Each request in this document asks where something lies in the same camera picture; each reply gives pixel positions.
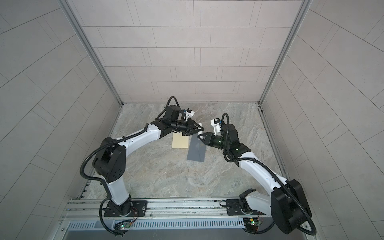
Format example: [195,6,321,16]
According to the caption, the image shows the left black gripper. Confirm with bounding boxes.
[169,119,204,137]

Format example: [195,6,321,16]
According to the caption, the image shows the grey envelope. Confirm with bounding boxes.
[187,135,207,163]

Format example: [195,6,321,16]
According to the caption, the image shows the yellow paper envelope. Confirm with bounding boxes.
[172,133,189,149]

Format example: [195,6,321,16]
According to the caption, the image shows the white glue stick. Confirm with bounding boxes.
[198,123,204,135]

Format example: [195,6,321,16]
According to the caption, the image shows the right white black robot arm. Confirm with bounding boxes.
[198,113,317,236]

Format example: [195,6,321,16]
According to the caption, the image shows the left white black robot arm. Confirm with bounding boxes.
[79,103,204,217]

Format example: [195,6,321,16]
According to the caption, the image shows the right circuit board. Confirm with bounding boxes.
[243,218,262,232]

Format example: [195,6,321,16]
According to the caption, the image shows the circuit board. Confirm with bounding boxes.
[243,218,262,232]
[114,221,132,231]

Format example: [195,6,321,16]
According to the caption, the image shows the left circuit board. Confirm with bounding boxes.
[114,221,132,231]

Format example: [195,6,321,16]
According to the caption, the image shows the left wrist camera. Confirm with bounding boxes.
[184,109,195,121]

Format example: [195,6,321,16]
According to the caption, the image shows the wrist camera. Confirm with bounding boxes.
[184,109,195,121]
[210,118,222,136]

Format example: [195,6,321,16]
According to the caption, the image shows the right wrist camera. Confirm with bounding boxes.
[210,118,222,136]

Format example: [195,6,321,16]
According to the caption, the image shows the right black base cable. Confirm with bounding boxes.
[243,220,275,235]

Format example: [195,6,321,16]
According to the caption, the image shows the black base cable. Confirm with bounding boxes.
[98,197,127,237]
[243,220,275,235]

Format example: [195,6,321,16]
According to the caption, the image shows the left black base cable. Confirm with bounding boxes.
[98,197,127,237]

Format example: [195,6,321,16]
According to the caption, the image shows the aluminium mounting rail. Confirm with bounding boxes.
[59,196,310,221]

